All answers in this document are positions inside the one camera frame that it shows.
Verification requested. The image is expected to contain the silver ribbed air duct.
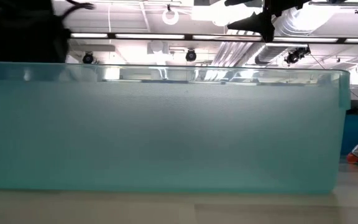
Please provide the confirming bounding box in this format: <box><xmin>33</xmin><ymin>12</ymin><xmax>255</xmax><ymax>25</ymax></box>
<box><xmin>254</xmin><ymin>6</ymin><xmax>326</xmax><ymax>66</ymax></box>

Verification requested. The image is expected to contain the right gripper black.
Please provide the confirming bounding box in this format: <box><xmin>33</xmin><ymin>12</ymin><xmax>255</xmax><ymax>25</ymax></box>
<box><xmin>224</xmin><ymin>0</ymin><xmax>311</xmax><ymax>44</ymax></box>

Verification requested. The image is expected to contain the white ring light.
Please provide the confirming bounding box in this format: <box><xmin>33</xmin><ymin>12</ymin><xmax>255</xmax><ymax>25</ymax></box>
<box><xmin>162</xmin><ymin>8</ymin><xmax>180</xmax><ymax>26</ymax></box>

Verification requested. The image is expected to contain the overhead LED light bar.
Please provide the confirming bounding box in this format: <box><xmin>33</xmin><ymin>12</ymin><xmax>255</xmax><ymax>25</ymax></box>
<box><xmin>68</xmin><ymin>32</ymin><xmax>358</xmax><ymax>45</ymax></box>

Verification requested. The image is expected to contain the green translucent plastic bin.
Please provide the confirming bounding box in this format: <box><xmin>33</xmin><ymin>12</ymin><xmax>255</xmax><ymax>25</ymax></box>
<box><xmin>0</xmin><ymin>61</ymin><xmax>351</xmax><ymax>194</ymax></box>

